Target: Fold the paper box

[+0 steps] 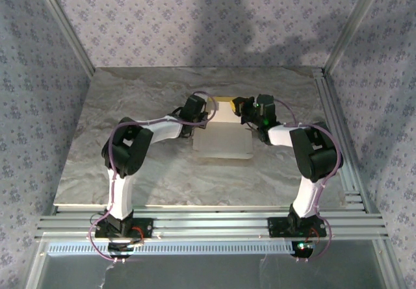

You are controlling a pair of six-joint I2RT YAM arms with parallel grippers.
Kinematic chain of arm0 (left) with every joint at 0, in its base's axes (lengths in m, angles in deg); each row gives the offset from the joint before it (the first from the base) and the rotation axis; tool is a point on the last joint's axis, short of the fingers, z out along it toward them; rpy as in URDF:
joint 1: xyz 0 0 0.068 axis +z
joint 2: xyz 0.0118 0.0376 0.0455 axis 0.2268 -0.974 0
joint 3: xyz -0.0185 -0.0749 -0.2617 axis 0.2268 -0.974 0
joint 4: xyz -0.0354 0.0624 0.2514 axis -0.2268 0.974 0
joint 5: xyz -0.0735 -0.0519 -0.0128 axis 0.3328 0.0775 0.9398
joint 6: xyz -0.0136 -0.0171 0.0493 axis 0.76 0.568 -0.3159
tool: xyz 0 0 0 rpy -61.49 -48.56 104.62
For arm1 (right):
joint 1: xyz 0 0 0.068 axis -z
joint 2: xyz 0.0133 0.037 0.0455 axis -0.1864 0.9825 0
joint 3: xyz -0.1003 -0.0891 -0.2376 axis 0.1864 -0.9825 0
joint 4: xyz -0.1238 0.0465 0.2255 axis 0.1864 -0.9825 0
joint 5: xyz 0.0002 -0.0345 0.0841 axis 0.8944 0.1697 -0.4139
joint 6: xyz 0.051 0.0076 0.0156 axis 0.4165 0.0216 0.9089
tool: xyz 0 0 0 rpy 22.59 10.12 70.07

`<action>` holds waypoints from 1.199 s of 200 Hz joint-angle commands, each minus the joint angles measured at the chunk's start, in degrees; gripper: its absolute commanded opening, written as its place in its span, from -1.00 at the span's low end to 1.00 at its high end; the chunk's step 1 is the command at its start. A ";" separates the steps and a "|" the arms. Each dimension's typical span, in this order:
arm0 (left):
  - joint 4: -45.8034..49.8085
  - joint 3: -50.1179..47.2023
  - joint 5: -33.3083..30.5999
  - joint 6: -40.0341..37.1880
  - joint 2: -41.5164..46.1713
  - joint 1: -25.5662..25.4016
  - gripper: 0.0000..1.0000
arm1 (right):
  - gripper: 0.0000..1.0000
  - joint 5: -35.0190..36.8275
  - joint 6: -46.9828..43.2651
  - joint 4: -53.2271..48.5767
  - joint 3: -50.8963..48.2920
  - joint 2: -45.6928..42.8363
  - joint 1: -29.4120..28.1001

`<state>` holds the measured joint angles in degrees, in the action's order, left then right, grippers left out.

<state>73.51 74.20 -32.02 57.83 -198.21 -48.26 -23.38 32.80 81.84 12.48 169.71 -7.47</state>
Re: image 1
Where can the aluminium side rail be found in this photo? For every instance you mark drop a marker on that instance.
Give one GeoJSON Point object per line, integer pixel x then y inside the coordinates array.
{"type": "Point", "coordinates": [323, 91]}

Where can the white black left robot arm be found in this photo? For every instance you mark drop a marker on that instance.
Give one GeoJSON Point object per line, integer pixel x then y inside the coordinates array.
{"type": "Point", "coordinates": [122, 188]}

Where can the aluminium lower frame bar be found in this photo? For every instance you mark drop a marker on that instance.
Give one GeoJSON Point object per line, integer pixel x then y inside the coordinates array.
{"type": "Point", "coordinates": [34, 269]}
{"type": "Point", "coordinates": [390, 266]}

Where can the aluminium corner post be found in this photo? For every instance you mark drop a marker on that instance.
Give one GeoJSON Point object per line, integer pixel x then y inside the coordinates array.
{"type": "Point", "coordinates": [66, 26]}
{"type": "Point", "coordinates": [352, 26]}

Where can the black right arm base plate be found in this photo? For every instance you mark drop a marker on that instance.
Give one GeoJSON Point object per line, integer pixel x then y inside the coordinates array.
{"type": "Point", "coordinates": [276, 227]}

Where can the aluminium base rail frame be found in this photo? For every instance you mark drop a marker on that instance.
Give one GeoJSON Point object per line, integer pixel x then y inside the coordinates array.
{"type": "Point", "coordinates": [211, 227]}

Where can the grey metal sheet panel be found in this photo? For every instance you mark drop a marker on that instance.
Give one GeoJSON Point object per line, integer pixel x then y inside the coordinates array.
{"type": "Point", "coordinates": [211, 272]}

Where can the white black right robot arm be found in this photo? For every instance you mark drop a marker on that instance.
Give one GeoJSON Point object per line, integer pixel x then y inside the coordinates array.
{"type": "Point", "coordinates": [308, 191]}

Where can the yellow white paper box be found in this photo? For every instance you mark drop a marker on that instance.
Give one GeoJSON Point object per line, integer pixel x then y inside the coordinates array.
{"type": "Point", "coordinates": [224, 139]}

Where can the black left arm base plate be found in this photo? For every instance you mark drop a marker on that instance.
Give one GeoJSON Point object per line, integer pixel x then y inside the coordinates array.
{"type": "Point", "coordinates": [146, 229]}

